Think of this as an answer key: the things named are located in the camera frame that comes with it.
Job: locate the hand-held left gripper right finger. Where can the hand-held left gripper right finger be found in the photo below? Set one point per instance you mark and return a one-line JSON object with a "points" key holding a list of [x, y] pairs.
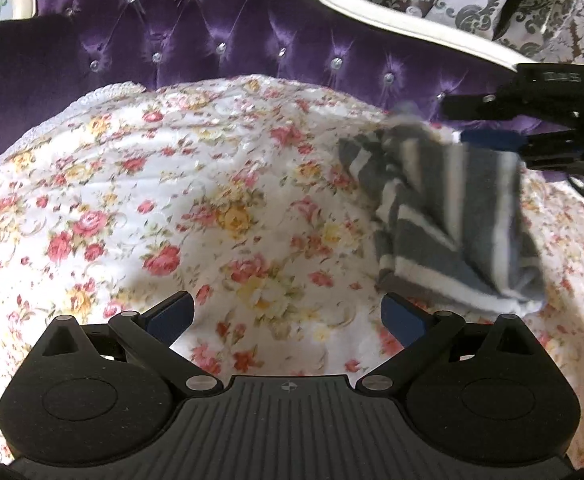
{"points": [[397, 319]]}

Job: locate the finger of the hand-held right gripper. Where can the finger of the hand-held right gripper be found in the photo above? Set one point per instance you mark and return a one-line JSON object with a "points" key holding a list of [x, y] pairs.
{"points": [[496, 107], [494, 139]]}

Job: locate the purple tufted sofa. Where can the purple tufted sofa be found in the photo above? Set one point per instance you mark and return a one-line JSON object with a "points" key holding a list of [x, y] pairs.
{"points": [[197, 25]]}

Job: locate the floral quilted blanket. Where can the floral quilted blanket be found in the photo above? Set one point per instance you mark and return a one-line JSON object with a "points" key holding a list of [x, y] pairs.
{"points": [[172, 185]]}

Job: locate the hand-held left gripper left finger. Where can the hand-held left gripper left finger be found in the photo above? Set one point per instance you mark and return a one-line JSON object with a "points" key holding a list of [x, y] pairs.
{"points": [[168, 318]]}

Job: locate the grey white striped shirt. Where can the grey white striped shirt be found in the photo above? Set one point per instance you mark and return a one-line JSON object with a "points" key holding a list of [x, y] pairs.
{"points": [[446, 200]]}

